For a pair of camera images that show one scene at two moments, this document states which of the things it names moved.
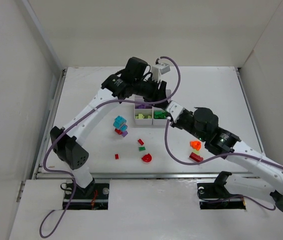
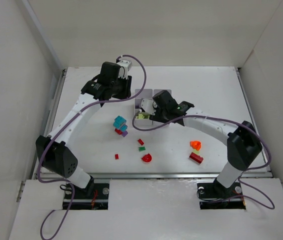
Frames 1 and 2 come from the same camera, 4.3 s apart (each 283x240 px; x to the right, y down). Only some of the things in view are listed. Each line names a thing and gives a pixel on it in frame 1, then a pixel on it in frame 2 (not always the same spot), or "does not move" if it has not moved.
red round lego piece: x=147 y=158 does not move
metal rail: x=258 y=156 does not move
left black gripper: x=161 y=90 → x=125 y=88
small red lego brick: x=140 y=142 does not move
